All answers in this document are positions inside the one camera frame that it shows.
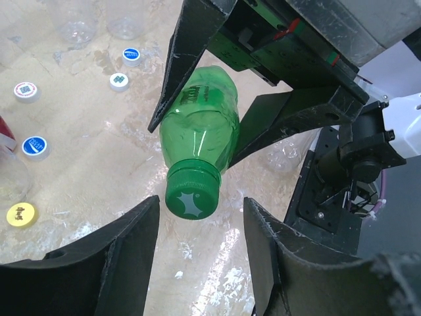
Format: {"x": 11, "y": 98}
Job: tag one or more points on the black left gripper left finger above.
{"x": 106, "y": 272}

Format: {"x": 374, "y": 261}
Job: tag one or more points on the green soda bottle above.
{"x": 203, "y": 122}

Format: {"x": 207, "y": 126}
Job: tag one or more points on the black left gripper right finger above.
{"x": 294, "y": 275}

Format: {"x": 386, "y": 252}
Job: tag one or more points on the green bottle cap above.
{"x": 192, "y": 189}

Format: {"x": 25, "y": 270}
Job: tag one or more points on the clear plastic bottle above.
{"x": 125, "y": 18}
{"x": 74, "y": 20}

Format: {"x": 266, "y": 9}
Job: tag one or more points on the clear empty bottle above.
{"x": 15, "y": 179}

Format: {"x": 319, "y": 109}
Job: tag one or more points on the yellow bottle cap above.
{"x": 22, "y": 215}

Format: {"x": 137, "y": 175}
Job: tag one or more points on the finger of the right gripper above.
{"x": 199, "y": 21}

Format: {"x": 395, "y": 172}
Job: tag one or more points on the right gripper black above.
{"x": 274, "y": 41}

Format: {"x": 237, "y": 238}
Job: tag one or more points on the amber tea bottle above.
{"x": 7, "y": 138}

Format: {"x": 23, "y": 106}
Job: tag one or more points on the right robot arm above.
{"x": 243, "y": 75}

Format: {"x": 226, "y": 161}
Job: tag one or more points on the grey bottle cap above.
{"x": 119, "y": 82}

